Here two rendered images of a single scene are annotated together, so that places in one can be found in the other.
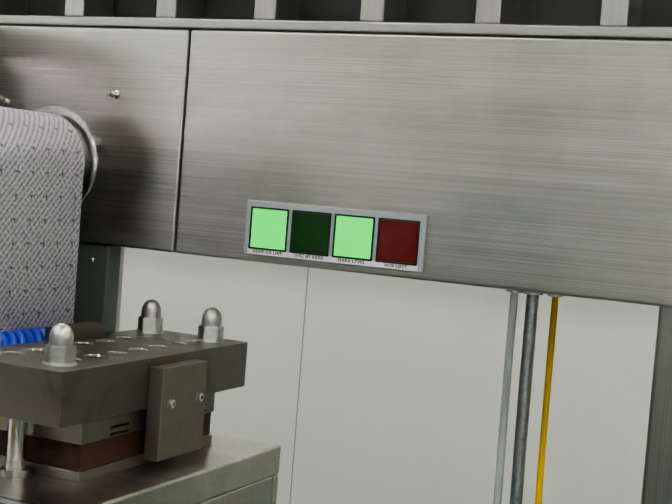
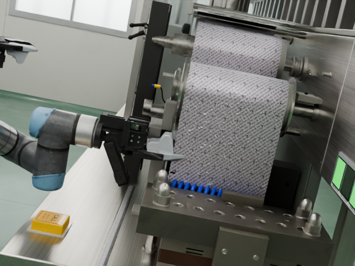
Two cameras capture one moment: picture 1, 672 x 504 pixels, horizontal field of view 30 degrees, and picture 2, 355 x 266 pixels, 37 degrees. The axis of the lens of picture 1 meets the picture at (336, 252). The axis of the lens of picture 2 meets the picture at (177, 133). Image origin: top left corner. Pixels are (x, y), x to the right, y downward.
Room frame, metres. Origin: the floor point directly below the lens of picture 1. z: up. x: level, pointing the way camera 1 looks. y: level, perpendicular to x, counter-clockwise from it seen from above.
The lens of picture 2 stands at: (0.91, -0.67, 1.41)
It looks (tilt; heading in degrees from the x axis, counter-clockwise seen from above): 12 degrees down; 65
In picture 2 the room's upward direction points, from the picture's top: 11 degrees clockwise
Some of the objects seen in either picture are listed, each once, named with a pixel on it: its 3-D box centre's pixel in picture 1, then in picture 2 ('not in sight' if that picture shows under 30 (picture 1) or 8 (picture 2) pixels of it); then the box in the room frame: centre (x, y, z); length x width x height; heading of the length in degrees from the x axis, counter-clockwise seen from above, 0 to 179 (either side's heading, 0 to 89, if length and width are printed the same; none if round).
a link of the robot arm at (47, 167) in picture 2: not in sight; (46, 163); (1.17, 0.57, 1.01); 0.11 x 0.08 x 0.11; 116
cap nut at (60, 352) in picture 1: (60, 343); (162, 193); (1.36, 0.29, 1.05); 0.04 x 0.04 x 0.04
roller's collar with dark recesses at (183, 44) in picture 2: not in sight; (183, 45); (1.53, 0.73, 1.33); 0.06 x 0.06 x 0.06; 65
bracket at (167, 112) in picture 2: not in sight; (152, 158); (1.43, 0.54, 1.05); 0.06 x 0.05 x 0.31; 155
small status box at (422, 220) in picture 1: (332, 235); (354, 188); (1.58, 0.01, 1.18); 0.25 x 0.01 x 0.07; 65
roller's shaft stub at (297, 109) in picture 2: not in sight; (301, 110); (1.71, 0.37, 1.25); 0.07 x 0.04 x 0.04; 155
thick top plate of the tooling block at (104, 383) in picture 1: (109, 370); (232, 223); (1.52, 0.26, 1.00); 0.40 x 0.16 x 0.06; 155
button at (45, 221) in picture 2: not in sight; (50, 222); (1.17, 0.45, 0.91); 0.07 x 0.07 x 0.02; 65
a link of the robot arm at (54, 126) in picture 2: not in sight; (55, 126); (1.17, 0.56, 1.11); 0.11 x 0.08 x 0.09; 155
